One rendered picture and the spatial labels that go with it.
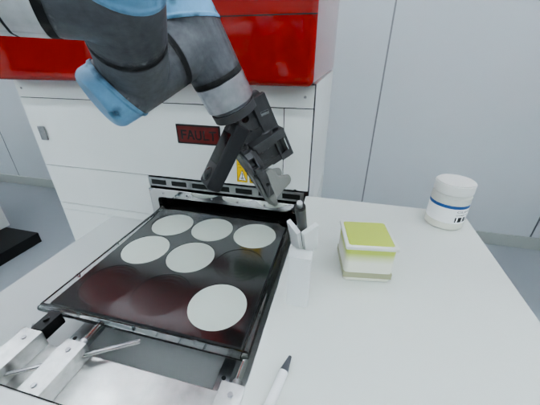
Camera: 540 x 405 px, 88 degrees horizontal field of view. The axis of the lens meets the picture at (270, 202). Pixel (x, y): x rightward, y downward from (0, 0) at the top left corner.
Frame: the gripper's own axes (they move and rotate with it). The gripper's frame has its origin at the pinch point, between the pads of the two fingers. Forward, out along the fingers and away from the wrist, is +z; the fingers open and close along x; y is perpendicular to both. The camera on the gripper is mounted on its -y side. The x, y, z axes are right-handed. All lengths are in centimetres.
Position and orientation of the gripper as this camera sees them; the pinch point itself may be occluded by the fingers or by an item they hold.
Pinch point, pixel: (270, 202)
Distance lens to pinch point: 55.7
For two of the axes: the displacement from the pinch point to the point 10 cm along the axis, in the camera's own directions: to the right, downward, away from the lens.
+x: -4.6, -4.4, 7.7
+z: 3.8, 6.9, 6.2
